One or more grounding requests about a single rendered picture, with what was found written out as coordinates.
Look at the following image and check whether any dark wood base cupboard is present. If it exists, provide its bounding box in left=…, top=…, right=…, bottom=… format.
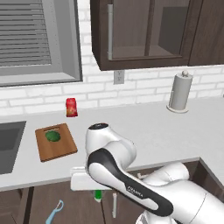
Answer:
left=0, top=187, right=30, bottom=224

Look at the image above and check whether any grey sink basin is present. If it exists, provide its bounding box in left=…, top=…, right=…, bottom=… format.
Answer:
left=0, top=121, right=27, bottom=175

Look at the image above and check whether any wooden cutting board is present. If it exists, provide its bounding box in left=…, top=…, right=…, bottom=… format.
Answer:
left=34, top=122, right=79, bottom=163

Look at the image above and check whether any grey wall outlet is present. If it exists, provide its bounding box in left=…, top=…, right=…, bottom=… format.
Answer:
left=113, top=69, right=126, bottom=86

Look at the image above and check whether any green broccoli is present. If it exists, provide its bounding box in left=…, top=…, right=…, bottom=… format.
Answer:
left=45, top=129, right=61, bottom=144

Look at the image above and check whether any dark wood cupboard door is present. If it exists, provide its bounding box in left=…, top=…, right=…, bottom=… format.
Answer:
left=188, top=0, right=224, bottom=67

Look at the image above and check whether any glass cupboard door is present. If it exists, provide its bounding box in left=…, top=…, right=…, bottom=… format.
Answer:
left=99, top=0, right=194, bottom=62

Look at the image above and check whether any grey window with blinds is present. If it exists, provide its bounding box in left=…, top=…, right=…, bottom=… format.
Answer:
left=0, top=0, right=83, bottom=88

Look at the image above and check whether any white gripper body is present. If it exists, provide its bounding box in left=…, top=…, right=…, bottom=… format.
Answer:
left=69, top=165, right=114, bottom=193

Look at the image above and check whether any red snack bag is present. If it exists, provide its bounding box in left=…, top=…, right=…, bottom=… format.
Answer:
left=65, top=97, right=79, bottom=118

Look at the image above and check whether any grey cupboard door handle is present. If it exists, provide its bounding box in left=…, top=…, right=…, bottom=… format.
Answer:
left=107, top=3, right=114, bottom=61

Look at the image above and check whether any dark wood wall cupboard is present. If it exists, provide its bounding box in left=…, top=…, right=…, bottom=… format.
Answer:
left=89, top=0, right=224, bottom=72

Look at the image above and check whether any white slender utensil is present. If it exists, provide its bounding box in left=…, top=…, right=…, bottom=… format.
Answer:
left=111, top=192, right=118, bottom=219

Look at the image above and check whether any dark wood open drawer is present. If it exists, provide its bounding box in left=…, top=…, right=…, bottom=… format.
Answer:
left=24, top=163, right=202, bottom=224

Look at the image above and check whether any grey paper towel holder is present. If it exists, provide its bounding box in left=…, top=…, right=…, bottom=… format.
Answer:
left=166, top=70, right=194, bottom=114

